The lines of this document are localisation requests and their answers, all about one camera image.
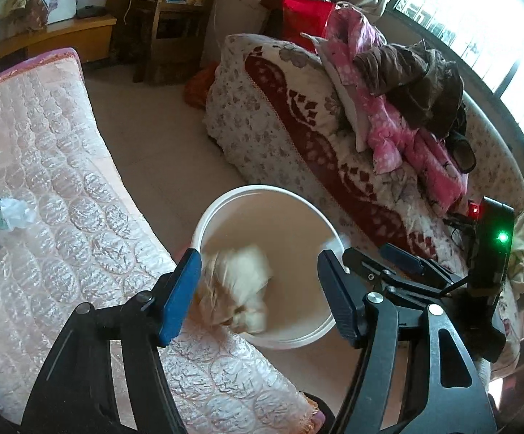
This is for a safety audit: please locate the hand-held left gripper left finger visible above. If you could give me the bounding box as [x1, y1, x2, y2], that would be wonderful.
[20, 248, 202, 434]

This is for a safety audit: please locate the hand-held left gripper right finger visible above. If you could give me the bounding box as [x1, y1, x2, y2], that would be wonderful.
[317, 250, 498, 434]

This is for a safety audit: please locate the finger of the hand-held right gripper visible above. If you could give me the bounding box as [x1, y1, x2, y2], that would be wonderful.
[342, 248, 444, 310]
[379, 243, 468, 290]

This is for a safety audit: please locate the white paper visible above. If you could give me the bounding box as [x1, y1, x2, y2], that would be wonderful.
[194, 244, 274, 333]

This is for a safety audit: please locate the white plastic bucket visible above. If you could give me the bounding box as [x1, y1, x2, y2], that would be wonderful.
[189, 184, 349, 350]

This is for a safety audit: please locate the beige floral sofa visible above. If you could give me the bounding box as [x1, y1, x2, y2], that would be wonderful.
[461, 93, 524, 371]

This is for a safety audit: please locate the pile of clothes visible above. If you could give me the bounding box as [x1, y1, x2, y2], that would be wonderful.
[300, 7, 468, 215]

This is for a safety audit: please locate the brown jacket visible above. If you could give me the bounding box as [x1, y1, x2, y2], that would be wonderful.
[355, 38, 466, 139]

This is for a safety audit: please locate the crumpled white plastic wrapper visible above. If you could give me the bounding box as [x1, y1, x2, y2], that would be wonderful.
[0, 198, 37, 249]

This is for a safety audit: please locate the pink quilted table cover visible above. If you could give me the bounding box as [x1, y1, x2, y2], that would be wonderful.
[0, 47, 323, 430]

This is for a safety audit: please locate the orange cloth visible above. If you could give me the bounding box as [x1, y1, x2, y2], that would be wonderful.
[185, 61, 220, 109]

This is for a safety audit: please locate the window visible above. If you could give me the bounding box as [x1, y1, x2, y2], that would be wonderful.
[393, 0, 524, 143]

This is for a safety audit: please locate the red bag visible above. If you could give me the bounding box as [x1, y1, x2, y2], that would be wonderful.
[282, 0, 337, 52]

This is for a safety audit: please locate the wooden cabinet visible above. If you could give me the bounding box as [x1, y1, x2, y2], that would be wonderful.
[0, 13, 118, 82]

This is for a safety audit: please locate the black cable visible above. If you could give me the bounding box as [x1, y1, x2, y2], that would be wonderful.
[443, 214, 475, 245]

